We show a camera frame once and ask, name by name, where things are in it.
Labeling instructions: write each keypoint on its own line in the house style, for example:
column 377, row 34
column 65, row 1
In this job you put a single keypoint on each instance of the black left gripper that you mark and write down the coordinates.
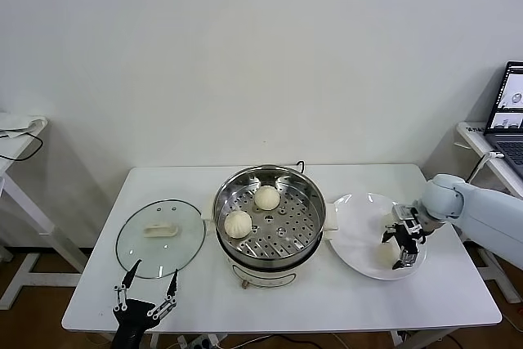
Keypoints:
column 132, row 316

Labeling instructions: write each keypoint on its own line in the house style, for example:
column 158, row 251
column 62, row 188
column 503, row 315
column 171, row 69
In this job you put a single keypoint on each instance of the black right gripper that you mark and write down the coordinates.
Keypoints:
column 408, row 238

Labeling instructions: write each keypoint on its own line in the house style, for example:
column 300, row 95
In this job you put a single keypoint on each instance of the round glass lid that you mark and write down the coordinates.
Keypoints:
column 135, row 242

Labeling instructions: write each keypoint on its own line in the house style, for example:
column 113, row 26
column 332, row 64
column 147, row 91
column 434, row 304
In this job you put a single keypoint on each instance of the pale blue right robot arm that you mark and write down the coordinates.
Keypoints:
column 482, row 210

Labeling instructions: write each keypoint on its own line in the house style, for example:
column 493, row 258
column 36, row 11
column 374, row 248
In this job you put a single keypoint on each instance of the stainless steel steamer pot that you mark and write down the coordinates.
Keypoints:
column 286, row 238

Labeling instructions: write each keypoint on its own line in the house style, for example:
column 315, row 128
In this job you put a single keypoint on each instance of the white round plate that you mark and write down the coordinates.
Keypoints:
column 355, row 242

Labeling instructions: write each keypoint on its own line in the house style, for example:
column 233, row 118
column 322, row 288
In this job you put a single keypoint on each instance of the white table leg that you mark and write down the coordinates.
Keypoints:
column 394, row 338
column 154, row 341

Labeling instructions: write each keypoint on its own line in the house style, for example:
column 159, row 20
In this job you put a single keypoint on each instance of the white power strip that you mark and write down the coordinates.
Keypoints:
column 200, row 341

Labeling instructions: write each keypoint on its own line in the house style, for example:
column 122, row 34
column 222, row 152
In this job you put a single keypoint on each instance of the white side table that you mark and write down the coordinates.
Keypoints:
column 474, row 136
column 53, row 279

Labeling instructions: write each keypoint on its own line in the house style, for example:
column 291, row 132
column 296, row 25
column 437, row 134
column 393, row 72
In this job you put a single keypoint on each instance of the dark grey open laptop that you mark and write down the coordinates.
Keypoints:
column 508, row 91

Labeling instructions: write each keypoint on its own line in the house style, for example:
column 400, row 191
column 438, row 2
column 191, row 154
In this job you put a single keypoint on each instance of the white folded cloth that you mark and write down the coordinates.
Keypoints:
column 20, row 122

